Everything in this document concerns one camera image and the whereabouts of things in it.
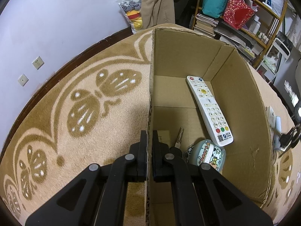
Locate wooden shelf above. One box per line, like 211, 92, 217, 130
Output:
189, 0, 288, 69

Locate pile of magazines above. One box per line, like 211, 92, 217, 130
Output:
213, 20, 257, 62

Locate key bunch with cartoon charm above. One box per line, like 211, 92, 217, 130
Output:
169, 127, 195, 163

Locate stack of old books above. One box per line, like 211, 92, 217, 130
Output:
193, 13, 219, 37

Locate beige coat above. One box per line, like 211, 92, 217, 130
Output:
141, 0, 176, 30

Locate teal bag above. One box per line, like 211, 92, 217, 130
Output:
202, 0, 230, 18

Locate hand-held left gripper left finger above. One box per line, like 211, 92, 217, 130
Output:
25, 130, 148, 226

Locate row of small bottles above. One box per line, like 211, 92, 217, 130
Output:
257, 32, 269, 44

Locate light blue power bank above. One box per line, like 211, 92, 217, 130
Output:
274, 116, 282, 134

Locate white plastic bag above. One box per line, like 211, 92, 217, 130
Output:
266, 0, 284, 17

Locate white trolley cart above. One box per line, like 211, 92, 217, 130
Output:
255, 32, 294, 80

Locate red gift bag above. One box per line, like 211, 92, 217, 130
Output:
223, 0, 257, 30

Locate tall white bottle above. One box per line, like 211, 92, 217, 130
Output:
249, 15, 259, 32

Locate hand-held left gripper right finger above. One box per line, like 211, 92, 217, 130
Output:
152, 129, 274, 226

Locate cartoon earbud case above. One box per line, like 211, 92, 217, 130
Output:
188, 139, 227, 172

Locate white cube charger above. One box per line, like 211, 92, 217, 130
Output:
271, 134, 281, 151

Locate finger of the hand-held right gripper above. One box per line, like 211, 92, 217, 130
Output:
279, 122, 301, 152

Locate dark hanging clothes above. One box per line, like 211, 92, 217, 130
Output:
173, 0, 203, 29

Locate white remote control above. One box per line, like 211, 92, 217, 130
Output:
186, 75, 234, 147

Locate cardboard box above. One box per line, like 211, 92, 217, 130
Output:
144, 27, 273, 226

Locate bag of plush toys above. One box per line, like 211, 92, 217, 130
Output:
119, 0, 144, 34

